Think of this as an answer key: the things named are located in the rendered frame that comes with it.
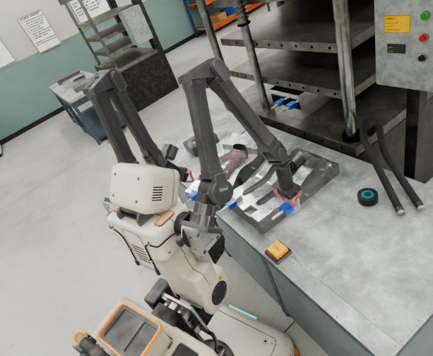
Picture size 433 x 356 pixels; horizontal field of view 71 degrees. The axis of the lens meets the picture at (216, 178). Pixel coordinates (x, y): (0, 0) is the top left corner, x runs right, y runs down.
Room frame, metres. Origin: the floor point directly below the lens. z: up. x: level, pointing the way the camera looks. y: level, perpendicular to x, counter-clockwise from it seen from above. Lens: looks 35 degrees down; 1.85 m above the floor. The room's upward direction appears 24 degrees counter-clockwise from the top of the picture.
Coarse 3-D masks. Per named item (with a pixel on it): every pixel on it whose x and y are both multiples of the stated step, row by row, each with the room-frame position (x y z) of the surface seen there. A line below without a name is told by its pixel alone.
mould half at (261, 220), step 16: (320, 160) 1.16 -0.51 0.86; (256, 176) 1.22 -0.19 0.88; (272, 176) 1.16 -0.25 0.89; (304, 176) 1.03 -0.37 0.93; (320, 176) 1.04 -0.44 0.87; (240, 192) 1.15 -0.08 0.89; (256, 192) 1.10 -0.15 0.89; (304, 192) 1.01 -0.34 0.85; (240, 208) 1.05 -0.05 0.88; (272, 208) 0.96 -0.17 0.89; (256, 224) 0.94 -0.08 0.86; (272, 224) 0.94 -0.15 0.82
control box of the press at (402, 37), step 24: (384, 0) 1.22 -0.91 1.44; (408, 0) 1.13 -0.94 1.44; (432, 0) 1.05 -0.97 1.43; (384, 24) 1.22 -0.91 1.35; (408, 24) 1.12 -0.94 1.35; (432, 24) 1.04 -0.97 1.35; (384, 48) 1.22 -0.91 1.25; (408, 48) 1.12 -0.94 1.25; (432, 48) 1.03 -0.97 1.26; (384, 72) 1.22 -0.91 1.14; (408, 72) 1.12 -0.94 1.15; (432, 72) 1.03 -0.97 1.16; (408, 96) 1.16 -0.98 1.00; (408, 120) 1.15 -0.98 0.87; (408, 144) 1.15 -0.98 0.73; (408, 168) 1.14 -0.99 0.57
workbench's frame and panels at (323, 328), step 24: (240, 240) 1.17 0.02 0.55; (240, 264) 1.38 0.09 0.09; (264, 264) 0.98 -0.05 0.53; (264, 288) 1.13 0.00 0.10; (288, 288) 0.82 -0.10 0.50; (288, 312) 0.92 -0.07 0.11; (312, 312) 0.68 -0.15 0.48; (312, 336) 0.75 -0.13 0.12; (336, 336) 0.56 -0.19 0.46; (432, 336) 0.42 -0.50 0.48
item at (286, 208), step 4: (284, 204) 0.90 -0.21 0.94; (288, 204) 0.89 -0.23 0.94; (280, 208) 0.89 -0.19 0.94; (284, 208) 0.88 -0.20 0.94; (288, 208) 0.87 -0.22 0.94; (292, 208) 0.87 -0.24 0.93; (296, 208) 0.87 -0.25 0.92; (300, 208) 0.88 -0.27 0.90; (280, 212) 0.88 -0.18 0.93; (284, 212) 0.87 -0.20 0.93; (288, 212) 0.86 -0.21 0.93; (296, 212) 0.87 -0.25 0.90; (276, 216) 0.86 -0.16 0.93
